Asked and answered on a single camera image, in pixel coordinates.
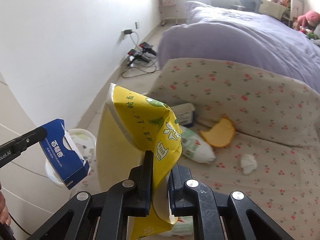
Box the blue cardboard box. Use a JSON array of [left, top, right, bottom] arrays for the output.
[[40, 119, 90, 190]]

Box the yellow paper cup packaging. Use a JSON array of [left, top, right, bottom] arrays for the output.
[[96, 83, 182, 239]]

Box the white tissue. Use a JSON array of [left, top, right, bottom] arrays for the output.
[[240, 154, 258, 175]]

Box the orange peel piece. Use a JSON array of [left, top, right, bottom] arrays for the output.
[[200, 118, 235, 148]]

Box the blue white medicine box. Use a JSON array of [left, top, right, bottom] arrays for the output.
[[171, 103, 196, 127]]

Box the white plastic trash bin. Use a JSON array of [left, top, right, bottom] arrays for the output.
[[44, 128, 97, 190]]

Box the person's left hand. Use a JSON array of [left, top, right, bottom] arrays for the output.
[[0, 191, 11, 226]]

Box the white green plastic bottle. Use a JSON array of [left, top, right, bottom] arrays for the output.
[[180, 126, 216, 164]]

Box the cherry print bed sheet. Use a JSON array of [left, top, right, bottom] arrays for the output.
[[147, 59, 319, 239]]

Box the purple duvet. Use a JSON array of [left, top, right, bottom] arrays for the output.
[[158, 1, 319, 91]]

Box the pink small stool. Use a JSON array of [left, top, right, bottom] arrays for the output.
[[159, 0, 178, 26]]

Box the pink plush toy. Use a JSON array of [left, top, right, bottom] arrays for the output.
[[293, 10, 320, 34]]

